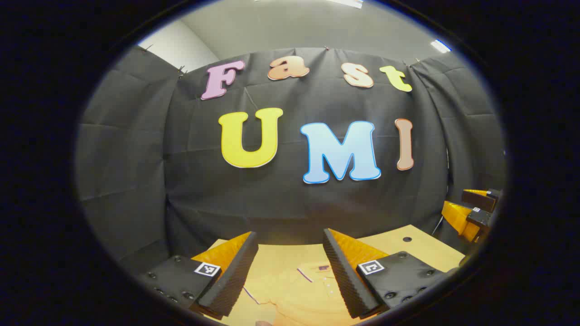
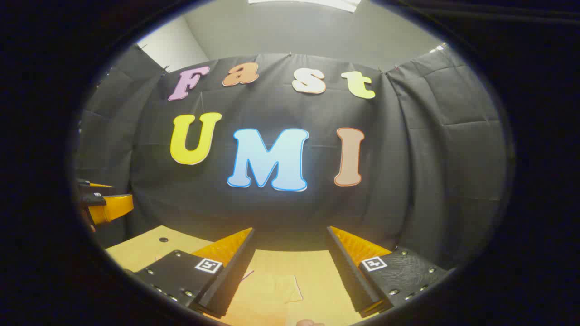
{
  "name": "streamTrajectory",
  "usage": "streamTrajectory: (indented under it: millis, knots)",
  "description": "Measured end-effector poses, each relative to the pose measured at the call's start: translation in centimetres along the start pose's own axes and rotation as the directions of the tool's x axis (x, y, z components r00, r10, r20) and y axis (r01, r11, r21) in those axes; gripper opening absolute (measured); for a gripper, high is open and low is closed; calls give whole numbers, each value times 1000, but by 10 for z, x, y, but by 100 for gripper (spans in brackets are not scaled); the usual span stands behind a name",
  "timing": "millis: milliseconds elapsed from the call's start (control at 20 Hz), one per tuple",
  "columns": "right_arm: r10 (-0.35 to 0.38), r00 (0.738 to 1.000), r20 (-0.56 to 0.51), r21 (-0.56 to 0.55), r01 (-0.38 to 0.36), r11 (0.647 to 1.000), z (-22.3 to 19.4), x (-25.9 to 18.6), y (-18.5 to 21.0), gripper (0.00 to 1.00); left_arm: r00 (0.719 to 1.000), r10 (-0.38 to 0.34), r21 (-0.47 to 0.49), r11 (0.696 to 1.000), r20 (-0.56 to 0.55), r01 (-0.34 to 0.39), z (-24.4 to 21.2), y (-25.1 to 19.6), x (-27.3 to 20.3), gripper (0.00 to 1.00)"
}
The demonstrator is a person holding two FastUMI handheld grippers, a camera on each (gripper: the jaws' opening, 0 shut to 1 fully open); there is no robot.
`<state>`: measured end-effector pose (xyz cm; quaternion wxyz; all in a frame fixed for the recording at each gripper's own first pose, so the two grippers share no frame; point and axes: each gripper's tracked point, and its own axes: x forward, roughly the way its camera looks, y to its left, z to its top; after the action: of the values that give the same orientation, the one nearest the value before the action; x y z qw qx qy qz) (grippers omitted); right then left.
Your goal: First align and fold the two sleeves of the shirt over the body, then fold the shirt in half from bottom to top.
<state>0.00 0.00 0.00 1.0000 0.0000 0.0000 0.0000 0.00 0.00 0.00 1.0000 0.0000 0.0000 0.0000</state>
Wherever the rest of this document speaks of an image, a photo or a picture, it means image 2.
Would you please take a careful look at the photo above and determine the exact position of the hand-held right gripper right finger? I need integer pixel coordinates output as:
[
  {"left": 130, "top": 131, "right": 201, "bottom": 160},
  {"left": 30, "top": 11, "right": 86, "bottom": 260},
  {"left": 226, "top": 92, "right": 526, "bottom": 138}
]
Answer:
[{"left": 326, "top": 225, "right": 456, "bottom": 318}]

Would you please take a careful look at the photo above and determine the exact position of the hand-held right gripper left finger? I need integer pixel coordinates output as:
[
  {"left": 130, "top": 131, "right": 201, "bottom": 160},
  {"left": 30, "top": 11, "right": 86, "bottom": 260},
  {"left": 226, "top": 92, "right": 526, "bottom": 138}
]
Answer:
[{"left": 123, "top": 227, "right": 256, "bottom": 318}]

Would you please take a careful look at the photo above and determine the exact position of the orange T-shirt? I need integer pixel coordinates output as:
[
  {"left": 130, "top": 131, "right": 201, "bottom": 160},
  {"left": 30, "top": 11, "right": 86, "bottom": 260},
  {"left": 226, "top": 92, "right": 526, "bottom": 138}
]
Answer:
[{"left": 220, "top": 271, "right": 304, "bottom": 326}]

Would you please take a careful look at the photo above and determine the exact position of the black backdrop cloth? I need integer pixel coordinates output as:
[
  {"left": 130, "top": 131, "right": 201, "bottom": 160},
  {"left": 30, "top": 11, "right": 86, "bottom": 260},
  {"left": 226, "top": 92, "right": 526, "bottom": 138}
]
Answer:
[{"left": 75, "top": 43, "right": 508, "bottom": 268}]

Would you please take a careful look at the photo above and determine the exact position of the white ceiling light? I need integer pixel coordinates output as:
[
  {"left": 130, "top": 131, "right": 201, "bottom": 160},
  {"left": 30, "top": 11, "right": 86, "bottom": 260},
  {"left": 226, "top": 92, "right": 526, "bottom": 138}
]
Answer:
[{"left": 248, "top": 0, "right": 362, "bottom": 13}]

